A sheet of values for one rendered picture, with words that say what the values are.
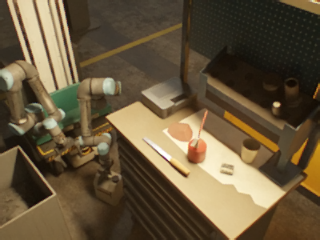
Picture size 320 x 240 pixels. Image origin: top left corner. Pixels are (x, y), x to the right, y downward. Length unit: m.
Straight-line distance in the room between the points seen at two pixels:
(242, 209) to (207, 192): 0.15
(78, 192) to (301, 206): 1.71
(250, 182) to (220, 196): 0.15
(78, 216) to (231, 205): 1.41
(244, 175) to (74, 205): 1.48
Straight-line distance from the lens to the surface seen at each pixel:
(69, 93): 2.57
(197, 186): 1.37
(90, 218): 2.44
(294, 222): 2.56
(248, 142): 1.49
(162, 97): 1.69
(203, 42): 1.64
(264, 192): 1.41
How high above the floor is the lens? 2.03
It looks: 41 degrees down
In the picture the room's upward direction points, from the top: straight up
